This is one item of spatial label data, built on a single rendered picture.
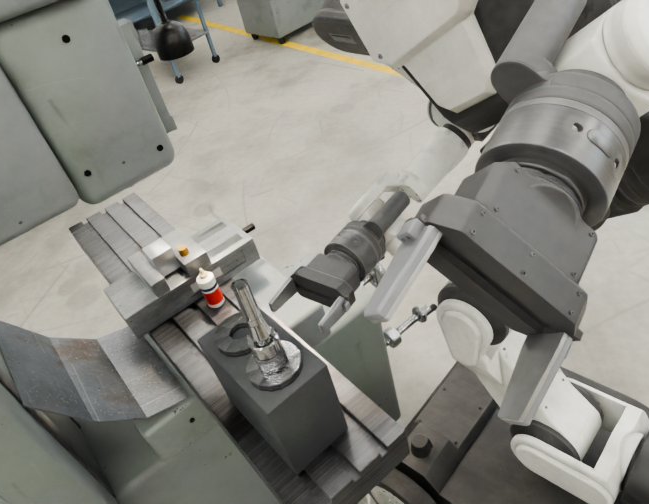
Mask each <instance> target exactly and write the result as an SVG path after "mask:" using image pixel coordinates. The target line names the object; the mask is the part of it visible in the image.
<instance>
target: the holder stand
mask: <svg viewBox="0 0 649 504"><path fill-rule="evenodd" d="M259 310H260V312H261V315H262V317H263V319H264V320H265V322H266V323H267V324H268V326H271V327H273V328H275V329H276V331H277V333H278V335H279V338H280V340H281V343H282V345H283V348H284V350H285V353H286V355H287V359H288V360H287V364H286V366H285V367H284V368H283V369H282V370H281V371H280V372H278V373H275V374H264V373H262V372H261V371H260V369H259V367H258V365H257V363H256V361H255V359H254V356H253V354H252V352H251V350H250V348H249V346H248V343H247V340H248V337H249V335H250V334H249V329H248V325H247V322H246V320H245V318H244V316H243V313H242V311H241V309H239V310H238V311H237V312H235V313H234V314H232V315H231V316H230V317H228V318H226V319H225V320H224V321H223V322H221V323H220V324H219V325H217V326H216V327H214V328H213V329H212V330H210V331H209V332H207V333H206V334H205V335H203V336H202V337H200V338H199V339H198V344H199V345H200V347H201V349H202V351H203V352H204V354H205V356H206V358H207V360H208V361H209V363H210V365H211V367H212V369H213V370H214V372H215V374H216V376H217V378H218V379H219V381H220V383H221V385H222V387H223V388H224V390H225V392H226V394H227V396H228V397H229V399H230V401H231V402H232V403H233V404H234V405H235V406H236V408H237V409H238V410H239V411H240V412H241V413H242V414H243V415H244V417H245V418H246V419H247V420H248V421H249V422H250V423H251V424H252V425H253V427H254V428H255V429H256V430H257V431H258V432H259V433H260V434H261V436H262V437H263V438H264V439H265V440H266V441H267V442H268V443H269V444H270V446H271V447H272V448H273V449H274V450H275V451H276V452H277V453H278V455H279V456H280V457H281V458H282V459H283V460H284V461H285V462H286V464H287V465H288V466H289V467H290V468H291V469H292V470H293V471H294V472H295V474H299V473H300V472H301V471H302V470H303V469H304V468H306V467H307V466H308V465H309V464H310V463H311V462H312V461H313V460H314V459H315V458H316V457H318V456H319V455H320V454H321V453H322V452H323V451H324V450H325V449H326V448H327V447H329V446H330V445H331V444H332V443H333V442H334V441H335V440H336V439H337V438H338V437H339V436H341V435H342V434H343V433H344V432H345V431H346V430H347V429H348V426H347V423H346V420H345V417H344V414H343V411H342V408H341V405H340V402H339V399H338V396H337V393H336V390H335V387H334V384H333V381H332V378H331V375H330V372H329V369H328V366H327V364H326V363H324V362H323V361H322V360H321V359H320V358H319V357H317V356H316V355H315V354H314V353H313V352H311V351H310V350H309V349H308V348H307V347H305V346H304V345H303V344H302V343H301V342H299V341H298V340H297V339H296V338H295V337H293V336H292V335H291V334H290V333H289V332H288V331H286V330H285V329H284V328H283V327H282V326H280V325H279V324H278V323H277V322H276V321H274V320H273V319H272V318H271V317H270V316H268V315H267V314H266V313H265V312H264V311H262V310H261V309H260V308H259Z"/></svg>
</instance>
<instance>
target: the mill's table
mask: <svg viewBox="0 0 649 504"><path fill-rule="evenodd" d="M122 200H123V203H122V204H120V203H118V202H115V203H113V204H112V205H110V206H108V207H106V208H105V211H106V212H105V213H104V214H102V213H101V212H97V213H95V214H93V215H92V216H90V217H88V218H86V220H87V221H88V222H87V223H85V224H83V223H82V222H79V223H77V224H75V225H73V226H72V227H70V228H69V231H70V232H71V234H72V235H73V237H74V238H75V240H76V241H77V243H78V244H79V246H80V247H81V249H82V250H83V251H84V252H85V254H86V255H87V256H88V258H89V259H90V260H91V261H92V263H93V264H94V265H95V267H96V268H97V269H98V270H99V272H100V273H101V274H102V276H103V277H104V278H105V279H106V281H107V282H108V283H109V284H110V285H111V284H113V283H114V282H116V281H117V280H119V279H121V278H122V277H124V276H126V275H127V274H129V273H131V272H132V271H134V270H133V268H132V267H131V265H130V263H129V261H128V260H127V258H128V257H130V256H132V255H133V254H135V253H137V252H138V251H140V252H141V253H142V254H143V255H144V253H143V251H142V248H144V247H146V246H147V245H149V244H151V243H152V242H154V241H156V240H157V239H159V238H162V237H164V236H165V235H167V234H169V233H170V232H172V231H174V230H175V228H174V227H173V226H172V225H171V224H170V223H168V222H167V221H166V220H165V219H164V218H163V217H162V216H160V215H159V214H158V213H157V212H156V211H155V210H154V209H152V208H151V207H150V206H149V205H148V204H147V203H146V202H144V201H143V200H142V199H141V198H140V197H139V196H138V195H136V194H135V193H134V192H133V193H132V194H130V195H128V196H126V197H124V198H122ZM144 256H145V255H144ZM145 257H146V256H145ZM234 281H235V280H234V279H232V278H230V279H229V280H227V281H226V282H224V283H222V284H221V285H219V288H220V290H221V292H222V294H223V296H224V298H225V301H224V303H223V304H222V305H221V306H220V307H218V308H211V307H209V305H208V303H207V301H206V299H205V297H204V296H203V297H201V298H200V299H198V300H197V301H195V302H194V303H192V304H191V305H189V306H188V307H186V308H185V309H183V310H182V311H180V312H179V313H177V314H176V315H174V316H173V317H171V318H170V319H168V320H167V321H165V322H164V323H162V324H160V325H159V326H157V327H156V328H154V329H153V330H151V331H150V332H148V334H149V336H150V337H151V338H152V340H153V341H154V342H155V343H156V345H157V346H158V347H159V349H160V350H161V351H162V352H163V354H164V355H165V356H166V357H167V359H168V360H169V361H170V363H171V364H172V365H173V366H174V368H175V369H176V370H177V372H178V373H179V374H180V375H181V377H182V378H183V379H184V381H185V382H186V383H187V384H188V386H189V387H190V388H191V390H192V391H193V392H194V393H195V395H196V396H197V397H198V398H199V400H200V401H201V402H202V404H203V405H204V406H205V407H206V409H207V410H208V411H209V413H210V414H211V415H212V416H213V418H214V419H215V420H216V422H217V423H218V424H219V425H220V427H221V428H222V429H223V431H224V432H225V433H226V434H227V436H228V437H229V438H230V439H231V441H232V442H233V443H234V445H235V446H236V447H237V448H238V450H239V451H240V452H241V454H242V455H243V456H244V457H245V459H246V460H247V461H248V463H249V464H250V465H251V466H252V468H253V469H254V470H255V472H256V473H257V474H258V475H259V477H260V478H261V479H262V480H263V482H264V483H265V484H266V486H267V487H268V488H269V489H270V491H271V492H272V493H273V495H274V496H275V497H276V498H277V500H278V501H279V502H280V504H357V503H358V502H360V501H361V500H362V499H363V498H364V497H365V496H366V495H367V494H368V493H369V492H370V491H371V490H372V489H373V488H374V487H375V486H376V485H377V484H378V483H379V482H380V481H382V480H383V479H384V478H385V477H386V476H387V475H388V474H389V473H390V472H391V471H392V470H393V469H394V468H395V467H396V466H397V465H398V464H399V463H400V462H401V461H402V460H404V459H405V458H406V457H407V456H408V455H409V454H410V450H409V446H408V441H407V436H406V431H405V429H404V428H403V427H402V426H400V425H399V424H398V423H397V422H396V421H395V420H394V419H392V418H391V417H390V416H389V415H388V414H387V413H386V412H384V411H383V410H382V409H381V408H380V407H379V406H378V405H376V404H375V403H374V402H373V401H372V400H371V399H370V398H368V397H367V396H366V395H365V394H364V393H363V392H362V391H360V390H359V389H358V388H357V387H356V386H355V385H354V384H352V383H351V382H350V381H349V380H348V379H347V378H346V377H344V376H343V375H342V374H341V373H340V372H339V371H338V370H336V369H335V368H334V367H333V366H332V365H331V364H330V363H328V362H327V361H326V360H325V359H324V358H323V357H322V356H320V355H319V354H318V353H317V352H316V351H315V350H314V349H312V348H311V347H310V346H309V345H308V344H307V343H306V342H304V341H303V340H302V339H301V338H300V337H299V336H298V335H296V334H295V333H294V332H293V331H292V330H291V329H290V328H288V327H287V326H286V325H285V324H284V323H283V322H282V321H280V320H279V319H278V318H277V317H276V316H275V315H274V314H272V313H271V312H270V311H269V310H268V309H267V308H266V307H264V306H263V305H262V304H261V303H260V302H259V301H258V300H256V299H255V300H256V303H257V305H258V307H259V308H260V309H261V310H262V311H264V312H265V313H266V314H267V315H268V316H270V317H271V318H272V319H273V320H274V321H276V322H277V323H278V324H279V325H280V326H282V327H283V328H284V329H285V330H286V331H288V332H289V333H290V334H291V335H292V336H293V337H295V338H296V339H297V340H298V341H299V342H301V343H302V344H303V345H304V346H305V347H307V348H308V349H309V350H310V351H311V352H313V353H314V354H315V355H316V356H317V357H319V358H320V359H321V360H322V361H323V362H324V363H326V364H327V366H328V369H329V372H330V375H331V378H332V381H333V384H334V387H335V390H336V393H337V396H338V399H339V402H340V405H341V408H342V411H343V414H344V417H345V420H346V423H347V426H348V429H347V430H346V431H345V432H344V433H343V434H342V435H341V436H339V437H338V438H337V439H336V440H335V441H334V442H333V443H332V444H331V445H330V446H329V447H327V448H326V449H325V450H324V451H323V452H322V453H321V454H320V455H319V456H318V457H316V458H315V459H314V460H313V461H312V462H311V463H310V464H309V465H308V466H307V467H306V468H304V469H303V470H302V471H301V472H300V473H299V474H295V472H294V471H293V470H292V469H291V468H290V467H289V466H288V465H287V464H286V462H285V461H284V460H283V459H282V458H281V457H280V456H279V455H278V453H277V452H276V451H275V450H274V449H273V448H272V447H271V446H270V444H269V443H268V442H267V441H266V440H265V439H264V438H263V437H262V436H261V434H260V433H259V432H258V431H257V430H256V429H255V428H254V427H253V425H252V424H251V423H250V422H249V421H248V420H247V419H246V418H245V417H244V415H243V414H242V413H241V412H240V411H239V410H238V409H237V408H236V406H235V405H234V404H233V403H232V402H231V401H230V399H229V397H228V396H227V394H226V392H225V390H224V388H223V387H222V385H221V383H220V381H219V379H218V378H217V376H216V374H215V372H214V370H213V369H212V367H211V365H210V363H209V361H208V360H207V358H206V356H205V354H204V352H203V351H202V349H201V347H200V345H199V344H198V339H199V338H200V337H202V336H203V335H205V334H206V333H207V332H209V331H210V330H212V329H213V328H214V327H216V326H217V325H219V324H220V323H221V322H223V321H224V320H225V319H226V318H228V317H230V316H231V315H232V314H234V313H235V312H237V311H238V310H239V309H240V307H239V305H238V302H237V300H236V298H235V296H234V294H233V291H232V289H231V284H232V283H233V282H234Z"/></svg>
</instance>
